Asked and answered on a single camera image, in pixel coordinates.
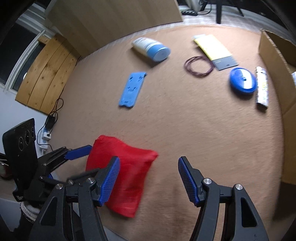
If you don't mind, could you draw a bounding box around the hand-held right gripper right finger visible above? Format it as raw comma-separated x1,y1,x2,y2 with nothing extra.
178,156,270,241

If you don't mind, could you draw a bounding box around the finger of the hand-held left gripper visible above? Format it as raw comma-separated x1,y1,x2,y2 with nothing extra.
37,145,92,167
65,169,100,186

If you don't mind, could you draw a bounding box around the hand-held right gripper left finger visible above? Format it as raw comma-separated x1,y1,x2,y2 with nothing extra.
28,156,121,241

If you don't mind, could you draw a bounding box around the red cloth pouch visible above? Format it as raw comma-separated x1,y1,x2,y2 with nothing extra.
85,136,159,218

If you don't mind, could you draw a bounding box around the blue phone case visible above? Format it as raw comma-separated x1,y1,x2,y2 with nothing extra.
119,72,147,109

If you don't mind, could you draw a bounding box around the blue round lid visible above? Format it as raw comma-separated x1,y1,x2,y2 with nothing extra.
229,67,258,94

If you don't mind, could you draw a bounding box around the brown rubber band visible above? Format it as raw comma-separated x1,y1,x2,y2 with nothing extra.
184,56,214,77

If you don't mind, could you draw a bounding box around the white patterned lighter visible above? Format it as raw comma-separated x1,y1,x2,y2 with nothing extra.
255,66,270,109

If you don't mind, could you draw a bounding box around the white bottle with blue cap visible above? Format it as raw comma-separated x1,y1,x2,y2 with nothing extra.
132,37,171,62

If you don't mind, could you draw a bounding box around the yellow and grey scraper card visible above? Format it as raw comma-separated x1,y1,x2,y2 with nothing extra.
193,34,238,70

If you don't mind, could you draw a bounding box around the cardboard box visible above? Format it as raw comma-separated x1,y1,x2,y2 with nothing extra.
258,29,296,183

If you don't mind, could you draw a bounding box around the white power strip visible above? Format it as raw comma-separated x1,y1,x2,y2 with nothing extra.
38,130,53,151

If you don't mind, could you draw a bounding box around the black power adapter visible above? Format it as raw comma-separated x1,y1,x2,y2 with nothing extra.
44,115,56,129

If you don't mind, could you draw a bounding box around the pine wood panel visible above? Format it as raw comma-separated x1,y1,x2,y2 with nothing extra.
15,34,81,115

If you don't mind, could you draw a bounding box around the light wooden board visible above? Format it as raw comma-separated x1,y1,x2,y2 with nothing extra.
46,0,184,58

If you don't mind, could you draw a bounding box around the black power strip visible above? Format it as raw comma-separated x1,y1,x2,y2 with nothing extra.
179,8,198,16

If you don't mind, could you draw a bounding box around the thin black cable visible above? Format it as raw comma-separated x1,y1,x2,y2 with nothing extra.
48,97,64,116

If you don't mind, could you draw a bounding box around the white window frame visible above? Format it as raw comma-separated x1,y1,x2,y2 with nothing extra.
0,7,56,91

